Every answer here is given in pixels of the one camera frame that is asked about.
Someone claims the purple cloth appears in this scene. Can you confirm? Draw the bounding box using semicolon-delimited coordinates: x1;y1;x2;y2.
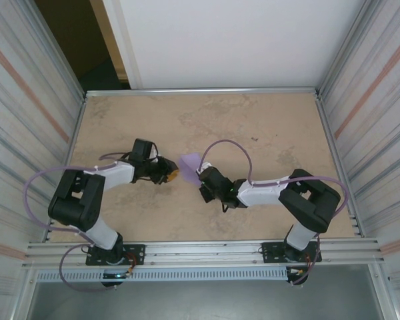
179;152;204;186

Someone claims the tan wooden door edge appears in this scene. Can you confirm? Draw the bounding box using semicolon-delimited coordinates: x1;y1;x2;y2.
89;0;129;81

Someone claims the grey metal shelf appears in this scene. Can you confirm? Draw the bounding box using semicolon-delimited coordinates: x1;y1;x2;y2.
26;265;387;320

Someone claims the translucent corrugated side panel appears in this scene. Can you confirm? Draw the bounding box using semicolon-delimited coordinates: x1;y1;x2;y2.
319;0;400;320
0;0;84;320

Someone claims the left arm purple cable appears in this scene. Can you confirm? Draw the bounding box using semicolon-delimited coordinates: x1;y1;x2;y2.
22;152;134;293

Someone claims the long aluminium mounting rail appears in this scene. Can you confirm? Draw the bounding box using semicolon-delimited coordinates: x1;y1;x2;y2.
25;237;386;267

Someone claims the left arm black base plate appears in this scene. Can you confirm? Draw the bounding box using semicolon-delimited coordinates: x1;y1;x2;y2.
85;244;146;267

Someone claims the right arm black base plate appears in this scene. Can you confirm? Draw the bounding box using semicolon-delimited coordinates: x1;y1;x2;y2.
260;241;321;264

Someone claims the aluminium table edge rail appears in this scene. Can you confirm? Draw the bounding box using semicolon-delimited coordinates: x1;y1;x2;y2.
84;87;322;99

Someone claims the orange base wire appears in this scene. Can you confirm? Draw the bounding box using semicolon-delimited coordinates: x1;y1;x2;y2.
125;251;137;277
288;253;316;276

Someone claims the slotted grey cable duct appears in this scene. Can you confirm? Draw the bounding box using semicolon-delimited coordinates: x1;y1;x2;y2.
35;268;289;283

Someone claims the white door frame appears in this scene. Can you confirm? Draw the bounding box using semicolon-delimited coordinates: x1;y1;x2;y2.
101;0;144;90

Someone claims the aluminium frame post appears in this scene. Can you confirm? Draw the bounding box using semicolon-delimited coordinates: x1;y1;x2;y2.
315;0;387;101
18;0;87;111

